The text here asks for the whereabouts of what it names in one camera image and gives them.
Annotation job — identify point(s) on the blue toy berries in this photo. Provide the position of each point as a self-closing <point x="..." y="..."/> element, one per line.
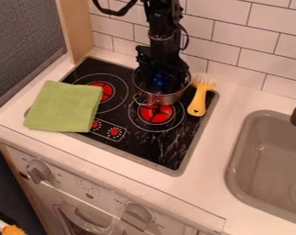
<point x="158" y="80"/>

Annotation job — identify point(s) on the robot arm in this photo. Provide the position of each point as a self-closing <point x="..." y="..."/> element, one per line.
<point x="162" y="21"/>

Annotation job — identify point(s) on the toy stove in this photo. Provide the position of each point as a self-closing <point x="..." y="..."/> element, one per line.
<point x="154" y="137"/>

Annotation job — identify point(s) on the silver pot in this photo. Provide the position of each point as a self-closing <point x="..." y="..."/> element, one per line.
<point x="158" y="97"/>

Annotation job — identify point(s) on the green cloth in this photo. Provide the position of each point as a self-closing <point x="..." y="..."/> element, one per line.
<point x="63" y="106"/>

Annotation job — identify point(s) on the toy sink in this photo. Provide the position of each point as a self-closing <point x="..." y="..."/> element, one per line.
<point x="269" y="165"/>

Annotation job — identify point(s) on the yellow dish brush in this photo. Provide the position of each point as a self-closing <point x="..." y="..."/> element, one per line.
<point x="199" y="98"/>

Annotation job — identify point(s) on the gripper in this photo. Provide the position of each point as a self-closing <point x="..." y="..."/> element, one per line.
<point x="160" y="59"/>

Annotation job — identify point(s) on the yellow toy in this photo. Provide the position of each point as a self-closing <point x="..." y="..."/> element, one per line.
<point x="12" y="230"/>

